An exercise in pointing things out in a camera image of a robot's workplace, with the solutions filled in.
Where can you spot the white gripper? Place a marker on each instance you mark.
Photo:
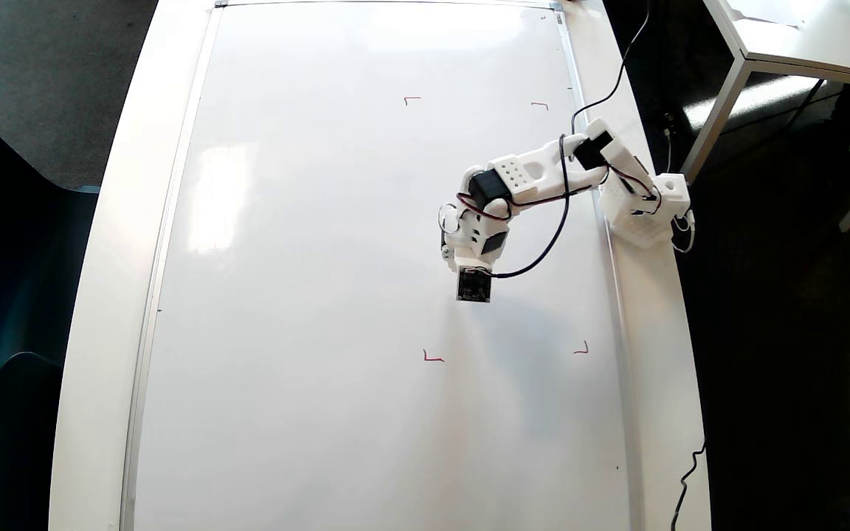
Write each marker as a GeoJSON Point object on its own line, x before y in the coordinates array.
{"type": "Point", "coordinates": [448, 254]}

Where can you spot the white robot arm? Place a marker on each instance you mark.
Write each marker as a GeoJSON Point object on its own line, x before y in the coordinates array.
{"type": "Point", "coordinates": [536, 169]}

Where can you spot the large whiteboard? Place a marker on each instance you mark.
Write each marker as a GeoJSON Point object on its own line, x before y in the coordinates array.
{"type": "Point", "coordinates": [322, 295]}

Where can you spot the white side table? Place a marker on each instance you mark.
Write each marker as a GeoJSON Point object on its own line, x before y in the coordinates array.
{"type": "Point", "coordinates": [801, 29]}

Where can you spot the dark blue chair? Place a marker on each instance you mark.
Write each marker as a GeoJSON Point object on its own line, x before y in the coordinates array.
{"type": "Point", "coordinates": [12, 258]}

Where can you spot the black camera circuit board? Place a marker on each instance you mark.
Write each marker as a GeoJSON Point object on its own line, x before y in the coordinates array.
{"type": "Point", "coordinates": [474, 285]}

